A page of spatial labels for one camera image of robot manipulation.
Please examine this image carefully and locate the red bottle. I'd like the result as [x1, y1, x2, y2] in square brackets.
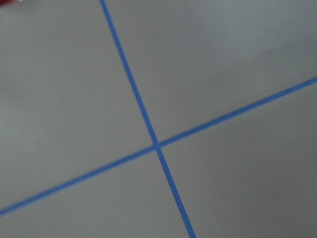
[0, 0, 20, 8]

